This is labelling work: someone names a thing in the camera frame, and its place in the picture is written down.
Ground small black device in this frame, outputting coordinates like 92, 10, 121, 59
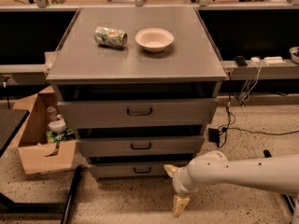
235, 56, 248, 67

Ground black floor cable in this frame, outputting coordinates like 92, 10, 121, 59
217, 72, 299, 149

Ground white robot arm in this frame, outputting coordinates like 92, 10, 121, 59
164, 150, 299, 224

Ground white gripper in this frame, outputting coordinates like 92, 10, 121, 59
164, 164, 199, 217

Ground grey bottom drawer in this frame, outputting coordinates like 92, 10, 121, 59
88, 161, 189, 178

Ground black left base leg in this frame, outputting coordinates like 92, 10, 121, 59
60, 165, 82, 224

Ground grey bowl on ledge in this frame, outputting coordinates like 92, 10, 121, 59
289, 47, 299, 63

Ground grey drawer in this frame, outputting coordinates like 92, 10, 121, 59
58, 98, 218, 129
77, 135, 204, 157
88, 161, 189, 178

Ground brown cardboard box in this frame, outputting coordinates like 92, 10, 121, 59
9, 87, 76, 175

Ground white power strip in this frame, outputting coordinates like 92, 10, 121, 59
263, 56, 286, 66

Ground green chip bag in box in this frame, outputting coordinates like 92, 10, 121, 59
46, 129, 76, 143

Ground crushed green soda can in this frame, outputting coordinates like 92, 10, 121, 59
94, 27, 127, 49

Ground clear plastic bottle in box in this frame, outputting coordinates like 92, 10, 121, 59
47, 106, 58, 122

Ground white hanging cables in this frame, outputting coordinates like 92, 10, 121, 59
238, 57, 263, 105

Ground grey drawer cabinet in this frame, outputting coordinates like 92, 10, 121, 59
47, 7, 226, 166

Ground white bowl in box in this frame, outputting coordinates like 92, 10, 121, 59
49, 119, 66, 134

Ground grey middle drawer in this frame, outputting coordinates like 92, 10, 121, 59
77, 135, 204, 157

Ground black power adapter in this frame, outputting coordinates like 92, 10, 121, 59
208, 128, 220, 144

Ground grey top drawer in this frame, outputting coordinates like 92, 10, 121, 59
58, 98, 218, 129

